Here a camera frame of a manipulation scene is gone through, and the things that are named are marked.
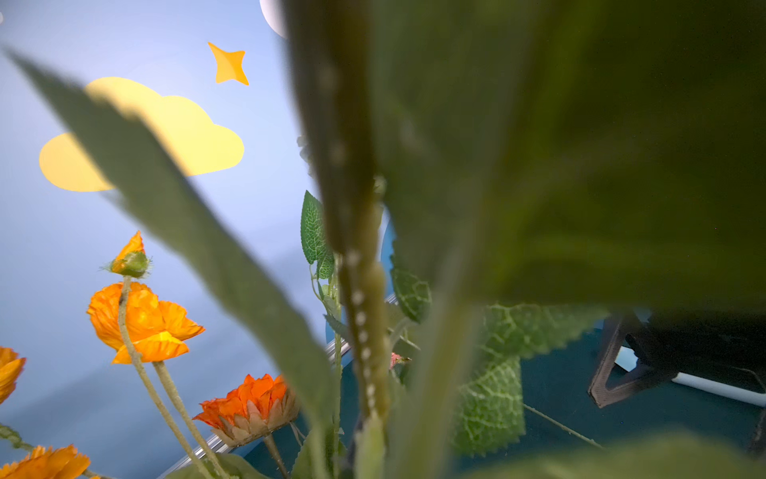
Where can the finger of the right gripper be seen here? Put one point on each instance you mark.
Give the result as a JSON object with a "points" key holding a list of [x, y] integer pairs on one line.
{"points": [[631, 360]]}

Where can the peach pink rose stem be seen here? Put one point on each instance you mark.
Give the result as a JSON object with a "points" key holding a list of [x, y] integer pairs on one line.
{"points": [[554, 152]]}

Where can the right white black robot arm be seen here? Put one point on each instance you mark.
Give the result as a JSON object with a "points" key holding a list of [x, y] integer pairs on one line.
{"points": [[712, 351]]}

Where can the magenta rose stem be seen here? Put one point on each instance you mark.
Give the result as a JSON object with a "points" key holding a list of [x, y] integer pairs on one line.
{"points": [[490, 410]]}

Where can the pale blue white flower stem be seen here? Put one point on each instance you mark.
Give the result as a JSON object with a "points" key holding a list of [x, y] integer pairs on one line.
{"points": [[324, 282]]}

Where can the orange gerbera flower stem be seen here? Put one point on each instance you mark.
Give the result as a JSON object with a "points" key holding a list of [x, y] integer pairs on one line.
{"points": [[263, 393]]}

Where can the orange poppy flower stem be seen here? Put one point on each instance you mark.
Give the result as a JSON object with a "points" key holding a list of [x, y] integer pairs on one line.
{"points": [[142, 329]]}

